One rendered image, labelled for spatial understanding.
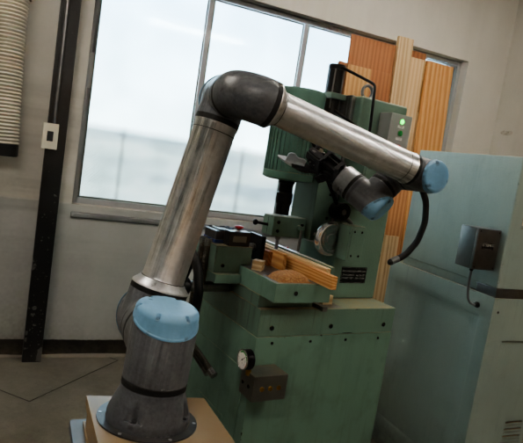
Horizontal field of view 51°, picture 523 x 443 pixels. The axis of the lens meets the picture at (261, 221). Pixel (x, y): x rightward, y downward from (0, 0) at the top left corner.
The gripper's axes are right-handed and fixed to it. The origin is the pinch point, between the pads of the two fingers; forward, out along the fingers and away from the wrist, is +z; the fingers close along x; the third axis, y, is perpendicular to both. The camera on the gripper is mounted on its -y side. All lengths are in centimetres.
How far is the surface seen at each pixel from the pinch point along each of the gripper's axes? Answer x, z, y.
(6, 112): 55, 137, -56
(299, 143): -3.7, 1.3, -5.1
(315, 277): 22.4, -32.7, -17.4
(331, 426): 43, -65, -62
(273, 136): 0.0, 9.7, -5.9
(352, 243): 2.1, -31.1, -24.4
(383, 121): -34.0, -10.0, -9.7
